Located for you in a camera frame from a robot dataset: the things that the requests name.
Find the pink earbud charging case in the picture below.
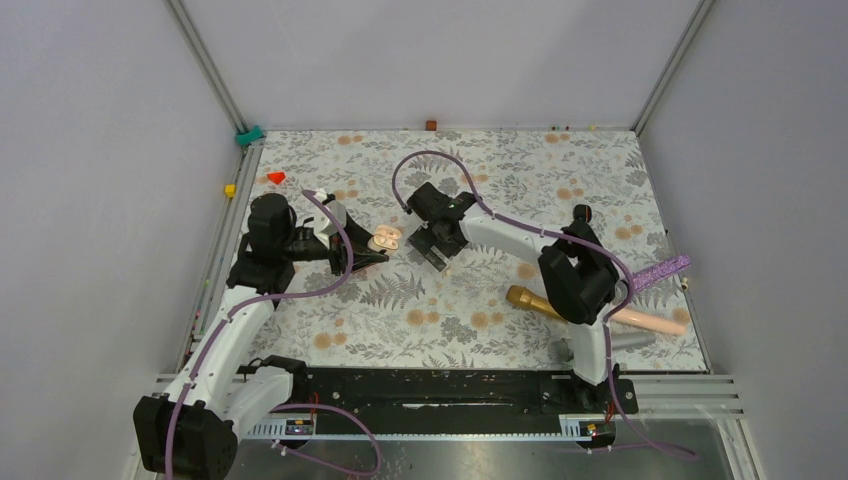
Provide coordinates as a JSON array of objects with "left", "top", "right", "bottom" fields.
[{"left": 368, "top": 225, "right": 402, "bottom": 255}]

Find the grey microphone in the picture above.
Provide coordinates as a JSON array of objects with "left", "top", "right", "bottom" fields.
[{"left": 549, "top": 332, "right": 656, "bottom": 364}]

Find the teal block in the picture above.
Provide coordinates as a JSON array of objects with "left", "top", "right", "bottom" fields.
[{"left": 235, "top": 125, "right": 264, "bottom": 147}]

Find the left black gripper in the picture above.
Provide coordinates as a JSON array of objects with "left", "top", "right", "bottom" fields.
[{"left": 281, "top": 212, "right": 390, "bottom": 276}]

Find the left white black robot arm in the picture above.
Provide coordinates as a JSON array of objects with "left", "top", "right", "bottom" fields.
[{"left": 133, "top": 191, "right": 400, "bottom": 479}]

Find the gold microphone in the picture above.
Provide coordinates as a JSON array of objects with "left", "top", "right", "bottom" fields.
[{"left": 506, "top": 285, "right": 566, "bottom": 323}]

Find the pink microphone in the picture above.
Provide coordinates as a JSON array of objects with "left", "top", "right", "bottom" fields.
[{"left": 611, "top": 308, "right": 686, "bottom": 336}]

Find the red triangular block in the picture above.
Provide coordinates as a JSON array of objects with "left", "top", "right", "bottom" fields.
[{"left": 266, "top": 171, "right": 286, "bottom": 185}]

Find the floral table mat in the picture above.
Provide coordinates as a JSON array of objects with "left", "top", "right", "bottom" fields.
[{"left": 246, "top": 130, "right": 673, "bottom": 369}]

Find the black earbud case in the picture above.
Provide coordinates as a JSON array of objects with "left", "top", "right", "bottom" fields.
[{"left": 573, "top": 204, "right": 593, "bottom": 223}]

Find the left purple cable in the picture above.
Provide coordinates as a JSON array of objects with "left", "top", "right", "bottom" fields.
[{"left": 164, "top": 189, "right": 384, "bottom": 480}]

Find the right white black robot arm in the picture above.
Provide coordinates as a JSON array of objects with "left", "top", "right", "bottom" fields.
[{"left": 401, "top": 183, "right": 638, "bottom": 416}]

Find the purple glitter microphone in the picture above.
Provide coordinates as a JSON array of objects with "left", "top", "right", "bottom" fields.
[{"left": 622, "top": 255, "right": 692, "bottom": 294}]

